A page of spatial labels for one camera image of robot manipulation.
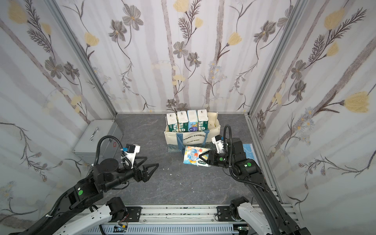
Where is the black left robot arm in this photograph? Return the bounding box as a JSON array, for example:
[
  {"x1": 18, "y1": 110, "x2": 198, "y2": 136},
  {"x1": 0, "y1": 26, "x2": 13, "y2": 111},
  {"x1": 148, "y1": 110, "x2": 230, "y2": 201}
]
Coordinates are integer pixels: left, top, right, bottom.
[{"x1": 21, "y1": 135, "x2": 159, "y2": 235}]

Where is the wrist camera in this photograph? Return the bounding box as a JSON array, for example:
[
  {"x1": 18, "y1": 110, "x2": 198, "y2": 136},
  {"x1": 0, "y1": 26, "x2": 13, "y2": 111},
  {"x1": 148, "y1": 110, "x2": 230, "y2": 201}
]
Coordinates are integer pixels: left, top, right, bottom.
[
  {"x1": 121, "y1": 144, "x2": 141, "y2": 169},
  {"x1": 211, "y1": 135, "x2": 224, "y2": 154}
]

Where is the green barcode tissue pack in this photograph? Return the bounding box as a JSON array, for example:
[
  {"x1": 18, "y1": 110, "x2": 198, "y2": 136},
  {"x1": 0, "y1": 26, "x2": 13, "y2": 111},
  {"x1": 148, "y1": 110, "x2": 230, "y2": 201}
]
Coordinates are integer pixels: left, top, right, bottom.
[{"x1": 166, "y1": 113, "x2": 179, "y2": 132}]

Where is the elephant tissue pack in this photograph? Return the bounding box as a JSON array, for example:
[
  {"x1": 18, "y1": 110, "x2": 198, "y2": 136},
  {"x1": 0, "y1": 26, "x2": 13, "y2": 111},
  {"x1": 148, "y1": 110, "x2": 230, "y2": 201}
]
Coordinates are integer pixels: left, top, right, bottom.
[
  {"x1": 177, "y1": 111, "x2": 189, "y2": 132},
  {"x1": 183, "y1": 146, "x2": 210, "y2": 167},
  {"x1": 197, "y1": 109, "x2": 209, "y2": 131}
]

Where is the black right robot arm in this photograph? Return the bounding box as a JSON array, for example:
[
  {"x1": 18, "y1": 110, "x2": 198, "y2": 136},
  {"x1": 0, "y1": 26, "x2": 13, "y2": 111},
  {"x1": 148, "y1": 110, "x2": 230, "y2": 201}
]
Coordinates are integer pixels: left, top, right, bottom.
[{"x1": 199, "y1": 125, "x2": 310, "y2": 235}]

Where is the blue tissue pack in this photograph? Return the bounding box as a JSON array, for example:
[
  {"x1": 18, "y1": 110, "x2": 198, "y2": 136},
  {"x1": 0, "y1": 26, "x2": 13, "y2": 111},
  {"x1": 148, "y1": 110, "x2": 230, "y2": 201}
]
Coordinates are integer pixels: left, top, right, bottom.
[{"x1": 187, "y1": 110, "x2": 198, "y2": 132}]

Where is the cream canvas tote bag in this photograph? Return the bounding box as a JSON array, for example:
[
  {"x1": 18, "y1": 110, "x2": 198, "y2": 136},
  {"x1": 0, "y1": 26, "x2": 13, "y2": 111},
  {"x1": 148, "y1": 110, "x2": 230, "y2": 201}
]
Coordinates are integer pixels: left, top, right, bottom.
[{"x1": 164, "y1": 112, "x2": 221, "y2": 153}]

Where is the blue face mask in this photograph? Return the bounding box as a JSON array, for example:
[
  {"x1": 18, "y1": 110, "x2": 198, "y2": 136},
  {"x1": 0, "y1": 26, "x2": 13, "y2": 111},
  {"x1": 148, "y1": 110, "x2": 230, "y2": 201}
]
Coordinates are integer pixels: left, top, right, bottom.
[{"x1": 243, "y1": 144, "x2": 259, "y2": 165}]

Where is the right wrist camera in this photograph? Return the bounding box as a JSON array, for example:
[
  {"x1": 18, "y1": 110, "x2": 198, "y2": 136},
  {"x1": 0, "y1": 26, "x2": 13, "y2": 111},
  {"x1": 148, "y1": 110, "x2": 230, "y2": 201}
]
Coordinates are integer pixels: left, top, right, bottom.
[{"x1": 211, "y1": 135, "x2": 224, "y2": 154}]

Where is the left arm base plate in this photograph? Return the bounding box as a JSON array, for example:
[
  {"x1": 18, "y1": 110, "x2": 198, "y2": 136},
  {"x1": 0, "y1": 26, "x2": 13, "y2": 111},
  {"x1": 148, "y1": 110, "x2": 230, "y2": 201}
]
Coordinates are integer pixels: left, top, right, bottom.
[{"x1": 119, "y1": 206, "x2": 142, "y2": 223}]

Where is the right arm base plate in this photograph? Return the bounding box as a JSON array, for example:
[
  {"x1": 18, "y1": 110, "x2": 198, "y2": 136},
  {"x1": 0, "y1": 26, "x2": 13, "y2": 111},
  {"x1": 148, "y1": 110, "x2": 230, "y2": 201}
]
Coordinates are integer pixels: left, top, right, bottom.
[{"x1": 215, "y1": 206, "x2": 235, "y2": 222}]

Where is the white slotted cable duct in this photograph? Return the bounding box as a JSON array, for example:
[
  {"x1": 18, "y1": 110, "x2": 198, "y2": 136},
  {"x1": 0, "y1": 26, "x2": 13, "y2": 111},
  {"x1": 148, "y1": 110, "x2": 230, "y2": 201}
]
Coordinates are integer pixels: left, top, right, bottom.
[{"x1": 64, "y1": 224, "x2": 240, "y2": 235}]

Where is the aluminium mounting rail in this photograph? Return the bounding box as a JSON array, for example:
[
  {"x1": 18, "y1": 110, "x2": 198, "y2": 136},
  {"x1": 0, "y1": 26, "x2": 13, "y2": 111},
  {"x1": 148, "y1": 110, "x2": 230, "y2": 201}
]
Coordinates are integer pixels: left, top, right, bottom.
[{"x1": 133, "y1": 205, "x2": 227, "y2": 224}]

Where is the grey metal box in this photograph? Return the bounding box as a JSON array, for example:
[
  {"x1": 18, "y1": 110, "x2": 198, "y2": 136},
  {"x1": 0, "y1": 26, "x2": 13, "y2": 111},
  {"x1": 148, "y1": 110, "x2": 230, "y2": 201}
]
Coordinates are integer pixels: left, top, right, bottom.
[{"x1": 72, "y1": 120, "x2": 123, "y2": 164}]

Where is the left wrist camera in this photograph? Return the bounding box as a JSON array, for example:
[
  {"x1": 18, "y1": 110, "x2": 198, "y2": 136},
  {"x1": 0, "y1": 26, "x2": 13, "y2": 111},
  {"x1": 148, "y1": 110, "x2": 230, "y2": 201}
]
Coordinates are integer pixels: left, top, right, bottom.
[{"x1": 121, "y1": 144, "x2": 141, "y2": 169}]

